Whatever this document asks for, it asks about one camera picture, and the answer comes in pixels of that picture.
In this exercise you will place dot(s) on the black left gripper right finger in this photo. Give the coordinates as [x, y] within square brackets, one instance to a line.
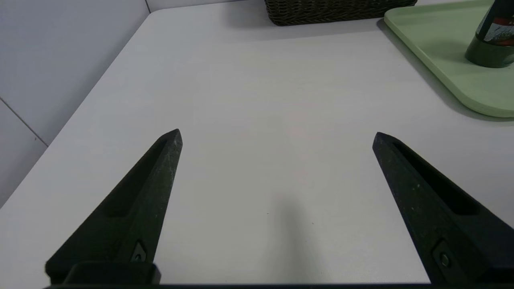
[433, 216]

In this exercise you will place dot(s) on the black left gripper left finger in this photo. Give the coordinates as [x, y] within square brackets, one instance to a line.
[136, 208]

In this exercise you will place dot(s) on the black cosmetic tube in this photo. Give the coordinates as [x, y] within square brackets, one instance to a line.
[496, 40]

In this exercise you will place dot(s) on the dark brown wicker basket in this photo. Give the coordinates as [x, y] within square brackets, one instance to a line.
[333, 11]

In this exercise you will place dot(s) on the light green plastic tray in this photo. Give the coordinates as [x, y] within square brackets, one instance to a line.
[461, 76]

